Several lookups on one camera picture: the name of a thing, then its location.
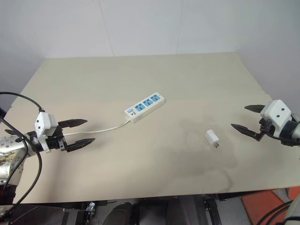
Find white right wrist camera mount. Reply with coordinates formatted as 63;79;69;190
260;99;293;138

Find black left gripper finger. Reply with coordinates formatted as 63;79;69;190
57;119;89;130
65;137;96;154

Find black metal table frame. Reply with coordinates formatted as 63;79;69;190
14;186;300;225

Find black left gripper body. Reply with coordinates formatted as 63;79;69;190
45;127;68;153

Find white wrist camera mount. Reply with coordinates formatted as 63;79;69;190
260;99;293;138
34;112;59;154

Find white power strip blue sockets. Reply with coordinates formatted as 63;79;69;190
123;93;165;124

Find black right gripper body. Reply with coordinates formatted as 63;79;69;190
255;118;277;143

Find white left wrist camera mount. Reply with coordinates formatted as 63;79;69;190
34;112;59;154

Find silver caster wheel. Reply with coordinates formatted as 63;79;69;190
85;202;97;215

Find white plug adapter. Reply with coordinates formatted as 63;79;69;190
204;129;221;149

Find white power strip cord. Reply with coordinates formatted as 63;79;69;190
62;116;132;137

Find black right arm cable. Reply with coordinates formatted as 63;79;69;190
257;198;295;225

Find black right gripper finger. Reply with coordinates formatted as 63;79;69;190
244;104;267;116
231;123;257;139

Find orange floor mat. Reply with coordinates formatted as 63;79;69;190
241;187;300;223

